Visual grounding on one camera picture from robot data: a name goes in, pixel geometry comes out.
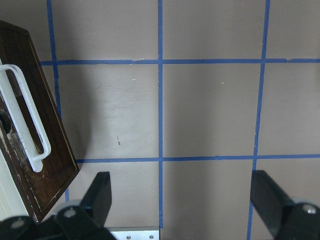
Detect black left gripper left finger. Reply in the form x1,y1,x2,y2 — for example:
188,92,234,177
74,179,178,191
79,171,112,227

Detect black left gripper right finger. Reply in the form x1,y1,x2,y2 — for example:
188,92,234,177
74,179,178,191
250,170,293,238

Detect dark brown wooden drawer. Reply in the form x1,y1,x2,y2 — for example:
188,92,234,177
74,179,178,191
0,21,79,222

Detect white drawer handle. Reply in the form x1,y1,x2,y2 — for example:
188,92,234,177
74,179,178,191
0,63,52,173

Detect cream white cabinet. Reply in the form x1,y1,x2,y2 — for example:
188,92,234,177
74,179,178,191
0,152,29,221

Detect silver metal bracket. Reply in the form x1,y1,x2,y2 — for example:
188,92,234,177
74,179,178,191
108,227,161,240

